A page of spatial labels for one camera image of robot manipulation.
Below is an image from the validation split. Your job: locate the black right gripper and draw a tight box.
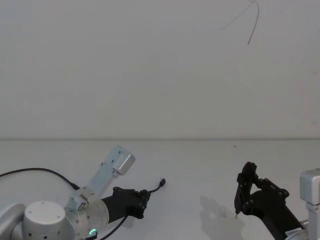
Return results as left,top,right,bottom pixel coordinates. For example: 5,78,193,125
234,161,305,240

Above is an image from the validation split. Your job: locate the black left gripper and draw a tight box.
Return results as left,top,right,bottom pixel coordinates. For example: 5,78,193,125
100,186,149,223

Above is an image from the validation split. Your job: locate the white table cloth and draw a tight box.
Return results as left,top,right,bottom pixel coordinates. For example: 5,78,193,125
0,138,320,240

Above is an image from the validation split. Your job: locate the thin black cable with plug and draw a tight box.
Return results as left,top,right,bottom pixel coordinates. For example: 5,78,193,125
96,177,166,240

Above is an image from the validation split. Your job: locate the thin black camera cable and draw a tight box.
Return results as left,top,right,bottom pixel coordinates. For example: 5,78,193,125
0,167,81,190

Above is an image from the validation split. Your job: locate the thin dark hanging wire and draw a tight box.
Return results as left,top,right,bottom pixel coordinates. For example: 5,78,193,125
247,0,260,46

